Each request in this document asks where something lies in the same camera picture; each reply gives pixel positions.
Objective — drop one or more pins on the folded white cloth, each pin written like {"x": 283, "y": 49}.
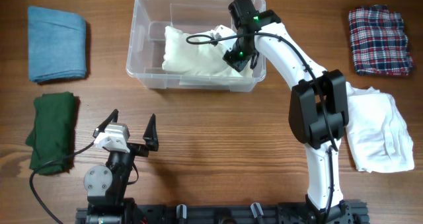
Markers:
{"x": 377, "y": 133}

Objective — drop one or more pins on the folded blue cloth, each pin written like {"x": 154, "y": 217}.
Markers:
{"x": 56, "y": 45}

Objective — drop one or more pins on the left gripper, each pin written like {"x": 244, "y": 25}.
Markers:
{"x": 150, "y": 136}

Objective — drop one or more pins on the clear plastic storage bin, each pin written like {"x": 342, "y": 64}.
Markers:
{"x": 147, "y": 43}

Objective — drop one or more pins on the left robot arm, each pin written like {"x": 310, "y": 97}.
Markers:
{"x": 106, "y": 184}

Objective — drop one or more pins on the plaid flannel cloth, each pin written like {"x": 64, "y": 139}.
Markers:
{"x": 378, "y": 42}

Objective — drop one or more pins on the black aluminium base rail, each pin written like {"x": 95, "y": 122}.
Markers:
{"x": 218, "y": 213}

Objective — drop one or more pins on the cream cloth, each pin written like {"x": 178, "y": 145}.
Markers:
{"x": 197, "y": 60}

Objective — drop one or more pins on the folded dark green cloth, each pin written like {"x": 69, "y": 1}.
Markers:
{"x": 50, "y": 138}

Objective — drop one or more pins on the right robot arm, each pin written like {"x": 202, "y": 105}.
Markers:
{"x": 318, "y": 110}

